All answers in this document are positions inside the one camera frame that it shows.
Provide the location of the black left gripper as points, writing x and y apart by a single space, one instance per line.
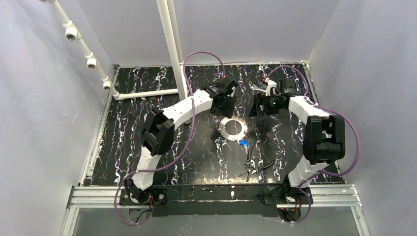
226 106

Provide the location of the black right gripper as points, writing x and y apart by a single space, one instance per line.
258 106

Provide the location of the blue-capped key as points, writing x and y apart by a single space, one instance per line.
243 143

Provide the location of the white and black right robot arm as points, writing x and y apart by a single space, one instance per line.
323 138

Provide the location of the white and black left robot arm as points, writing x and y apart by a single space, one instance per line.
157 135

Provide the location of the silver open-end wrench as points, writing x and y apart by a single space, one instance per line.
254 87

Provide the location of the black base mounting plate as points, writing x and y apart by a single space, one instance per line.
270 207

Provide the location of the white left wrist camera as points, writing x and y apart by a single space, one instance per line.
231 92

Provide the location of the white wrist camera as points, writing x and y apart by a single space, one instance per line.
271 87
231 92

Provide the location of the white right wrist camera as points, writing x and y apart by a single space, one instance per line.
271 87

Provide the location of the black wire stripper pliers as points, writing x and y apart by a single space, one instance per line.
250 167

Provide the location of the aluminium extrusion rail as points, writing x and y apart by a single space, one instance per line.
323 195

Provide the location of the white PVC pipe frame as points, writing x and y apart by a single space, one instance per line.
131 32

